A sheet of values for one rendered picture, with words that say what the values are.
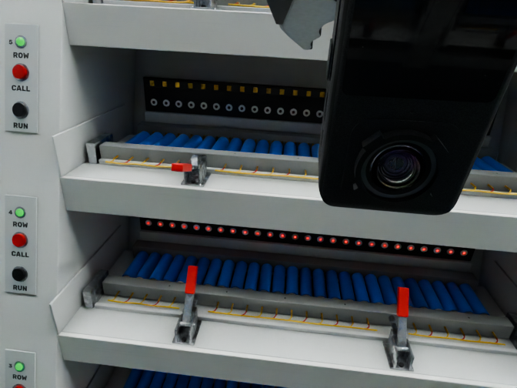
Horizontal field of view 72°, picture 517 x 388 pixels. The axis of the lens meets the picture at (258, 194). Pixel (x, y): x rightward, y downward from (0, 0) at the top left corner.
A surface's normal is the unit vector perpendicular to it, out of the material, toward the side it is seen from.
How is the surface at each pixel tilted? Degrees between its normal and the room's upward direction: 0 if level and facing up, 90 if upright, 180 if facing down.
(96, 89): 90
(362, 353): 19
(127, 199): 109
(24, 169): 90
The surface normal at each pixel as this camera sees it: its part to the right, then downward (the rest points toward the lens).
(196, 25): -0.10, 0.42
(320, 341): 0.05, -0.90
